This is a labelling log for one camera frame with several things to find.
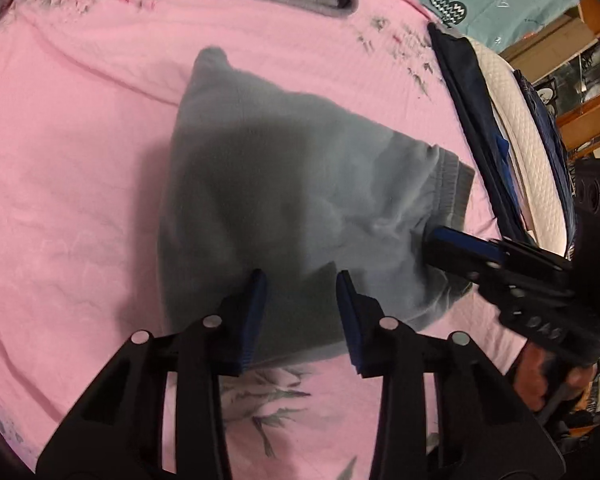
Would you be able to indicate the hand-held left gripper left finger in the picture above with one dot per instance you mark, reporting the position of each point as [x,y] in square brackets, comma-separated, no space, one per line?
[255,310]

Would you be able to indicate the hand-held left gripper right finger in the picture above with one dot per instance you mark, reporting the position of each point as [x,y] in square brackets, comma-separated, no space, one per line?
[352,320]

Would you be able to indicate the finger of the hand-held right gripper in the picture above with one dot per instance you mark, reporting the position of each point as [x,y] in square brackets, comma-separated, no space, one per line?
[460,240]
[450,260]

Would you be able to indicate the dark navy pants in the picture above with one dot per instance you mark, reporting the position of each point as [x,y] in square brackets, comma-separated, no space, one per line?
[470,100]

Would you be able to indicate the person's right hand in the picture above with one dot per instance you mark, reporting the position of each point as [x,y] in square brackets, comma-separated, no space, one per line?
[535,375]

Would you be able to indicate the bright blue cloth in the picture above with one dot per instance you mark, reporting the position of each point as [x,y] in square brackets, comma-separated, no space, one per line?
[502,152]

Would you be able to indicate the blue denim jeans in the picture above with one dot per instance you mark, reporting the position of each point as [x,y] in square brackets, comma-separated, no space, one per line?
[547,130]

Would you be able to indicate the wooden display cabinet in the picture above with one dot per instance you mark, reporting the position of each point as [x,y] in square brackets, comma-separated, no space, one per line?
[545,42]

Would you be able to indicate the pink floral bedsheet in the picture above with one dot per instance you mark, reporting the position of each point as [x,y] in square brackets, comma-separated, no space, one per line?
[80,160]

